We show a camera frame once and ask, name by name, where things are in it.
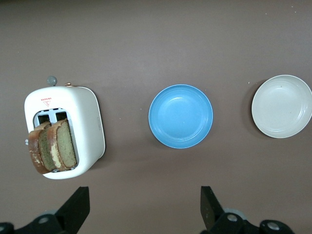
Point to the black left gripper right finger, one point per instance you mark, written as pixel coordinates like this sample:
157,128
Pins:
210,214

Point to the white two-slot toaster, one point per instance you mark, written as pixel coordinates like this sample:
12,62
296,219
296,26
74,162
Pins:
85,122

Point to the brown crust bread slice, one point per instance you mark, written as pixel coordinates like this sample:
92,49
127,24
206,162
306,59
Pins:
34,151
64,143

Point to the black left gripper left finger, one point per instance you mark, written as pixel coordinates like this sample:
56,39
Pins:
73,209

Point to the blue round plate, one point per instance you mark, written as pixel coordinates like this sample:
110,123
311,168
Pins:
180,117

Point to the beige round plate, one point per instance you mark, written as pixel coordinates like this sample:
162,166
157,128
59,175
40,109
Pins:
280,107

